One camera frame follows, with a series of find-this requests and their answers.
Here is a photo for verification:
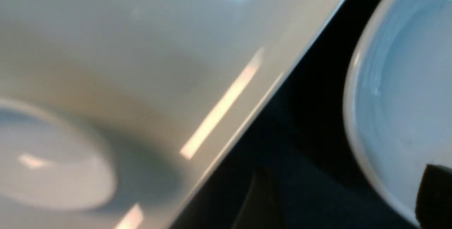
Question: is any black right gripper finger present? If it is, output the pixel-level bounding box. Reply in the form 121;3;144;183
415;164;452;229

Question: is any white ceramic spoon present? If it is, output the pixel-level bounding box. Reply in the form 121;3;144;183
0;97;119;210

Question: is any white square rice plate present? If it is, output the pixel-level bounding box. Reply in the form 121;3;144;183
1;0;344;229

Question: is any white deep bowl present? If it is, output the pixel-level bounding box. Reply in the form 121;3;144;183
343;0;452;227

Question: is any black serving tray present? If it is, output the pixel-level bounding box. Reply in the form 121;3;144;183
172;0;413;229

